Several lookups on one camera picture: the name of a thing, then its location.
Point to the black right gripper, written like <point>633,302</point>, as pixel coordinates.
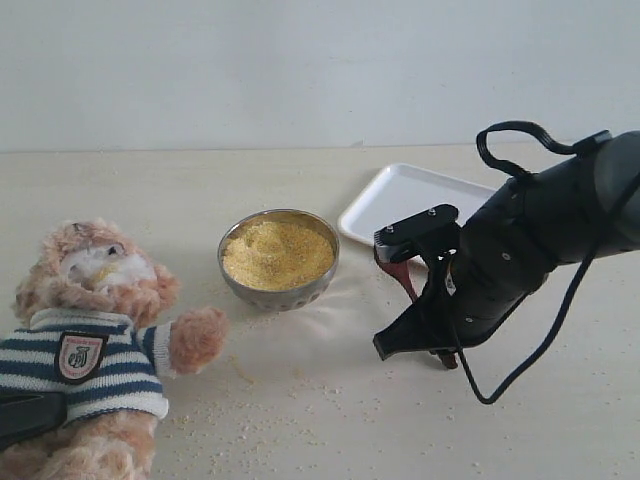
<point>470,291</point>

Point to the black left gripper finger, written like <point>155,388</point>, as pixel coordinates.
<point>28,415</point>

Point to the dark red wooden spoon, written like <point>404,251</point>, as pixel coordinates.
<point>400,272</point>

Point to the pink teddy bear striped shirt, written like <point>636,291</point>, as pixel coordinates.
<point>89,330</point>

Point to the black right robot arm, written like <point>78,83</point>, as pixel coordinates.
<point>563,209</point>

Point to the white rectangular plastic tray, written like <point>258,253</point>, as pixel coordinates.
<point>398,191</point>

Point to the steel bowl of millet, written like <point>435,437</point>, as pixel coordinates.
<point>279,259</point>

